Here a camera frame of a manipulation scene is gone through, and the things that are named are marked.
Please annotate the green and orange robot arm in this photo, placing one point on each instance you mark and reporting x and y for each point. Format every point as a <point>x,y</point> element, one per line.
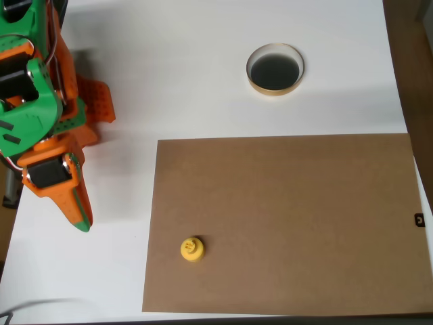
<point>30,118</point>

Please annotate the small yellow plastic piece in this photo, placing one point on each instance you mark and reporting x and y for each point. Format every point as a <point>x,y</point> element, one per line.
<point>192,252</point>

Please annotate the brown rectangular board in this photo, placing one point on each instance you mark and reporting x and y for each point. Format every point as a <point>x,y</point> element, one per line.
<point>287,220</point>

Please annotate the small black clip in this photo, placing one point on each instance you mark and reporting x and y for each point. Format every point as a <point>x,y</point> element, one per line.
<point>418,220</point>

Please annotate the orange gripper black servo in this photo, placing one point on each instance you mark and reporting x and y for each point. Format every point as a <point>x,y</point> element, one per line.
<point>47,173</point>

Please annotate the round gold-rimmed black dish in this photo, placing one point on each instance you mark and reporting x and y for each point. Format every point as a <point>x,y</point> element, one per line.
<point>275,72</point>

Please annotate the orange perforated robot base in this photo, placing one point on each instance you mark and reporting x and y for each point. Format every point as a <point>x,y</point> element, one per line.
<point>99,101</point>

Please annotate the grey metal post black foot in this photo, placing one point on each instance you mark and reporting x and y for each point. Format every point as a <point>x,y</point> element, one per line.
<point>11,186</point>

